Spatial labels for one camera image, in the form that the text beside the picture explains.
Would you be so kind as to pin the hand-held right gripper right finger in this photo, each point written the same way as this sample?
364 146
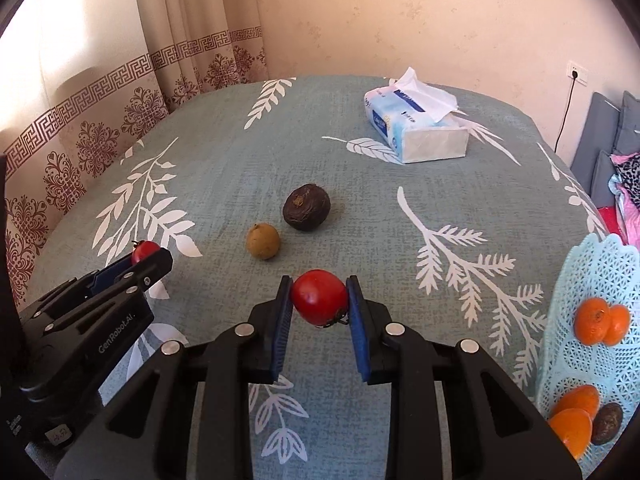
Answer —
357 330

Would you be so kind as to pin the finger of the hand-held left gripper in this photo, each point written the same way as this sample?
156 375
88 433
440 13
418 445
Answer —
150 269
107 276

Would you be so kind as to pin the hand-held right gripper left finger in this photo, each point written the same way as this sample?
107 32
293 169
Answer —
282 330

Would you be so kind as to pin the red tomato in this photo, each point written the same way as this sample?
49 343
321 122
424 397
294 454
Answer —
320 297
142 252

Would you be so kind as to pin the light blue lace basket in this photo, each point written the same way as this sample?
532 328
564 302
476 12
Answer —
580 280

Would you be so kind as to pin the large orange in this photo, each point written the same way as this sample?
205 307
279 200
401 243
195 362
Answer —
577 400
570 432

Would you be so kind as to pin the small mandarin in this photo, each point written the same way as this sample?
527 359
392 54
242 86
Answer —
590 321
619 326

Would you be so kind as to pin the dark wrinkled passion fruit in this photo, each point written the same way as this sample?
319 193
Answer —
306 207
606 423

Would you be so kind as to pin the small brown round fruit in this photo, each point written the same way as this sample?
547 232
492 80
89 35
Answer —
263 242

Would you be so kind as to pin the green leaf-print tablecloth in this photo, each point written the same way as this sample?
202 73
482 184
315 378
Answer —
350 200

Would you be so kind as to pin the beige patterned curtain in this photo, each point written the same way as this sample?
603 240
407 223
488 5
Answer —
100 110

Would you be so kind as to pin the blue white tissue pack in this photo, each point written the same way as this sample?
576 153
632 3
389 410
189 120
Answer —
420 125

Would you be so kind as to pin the red cloth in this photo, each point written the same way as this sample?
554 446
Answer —
607 221

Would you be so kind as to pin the grey cushion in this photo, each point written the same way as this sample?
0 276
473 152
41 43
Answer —
595 130
629 122

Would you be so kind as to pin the leopard print cloth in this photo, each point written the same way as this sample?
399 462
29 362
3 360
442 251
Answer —
629 175

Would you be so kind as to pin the white wall socket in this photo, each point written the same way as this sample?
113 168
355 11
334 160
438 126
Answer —
578 73

